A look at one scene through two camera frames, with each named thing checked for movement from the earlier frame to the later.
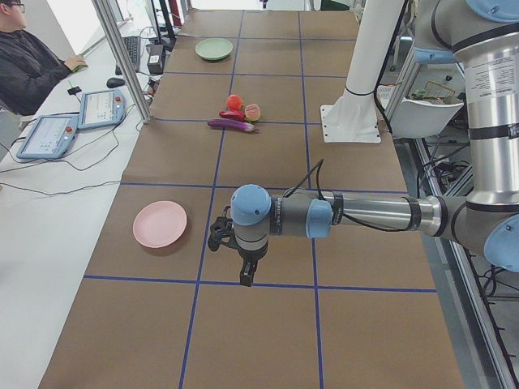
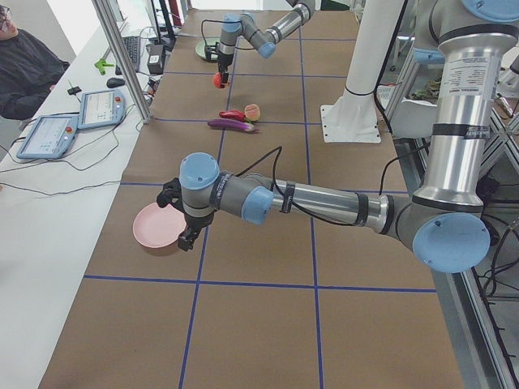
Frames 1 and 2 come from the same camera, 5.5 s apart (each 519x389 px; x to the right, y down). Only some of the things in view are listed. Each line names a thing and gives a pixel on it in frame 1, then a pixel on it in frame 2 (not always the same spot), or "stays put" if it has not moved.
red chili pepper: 233,114 stays put
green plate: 213,49 stays put
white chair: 413,120 stays put
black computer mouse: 115,82 stays put
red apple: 234,102 to 216,80
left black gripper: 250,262 to 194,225
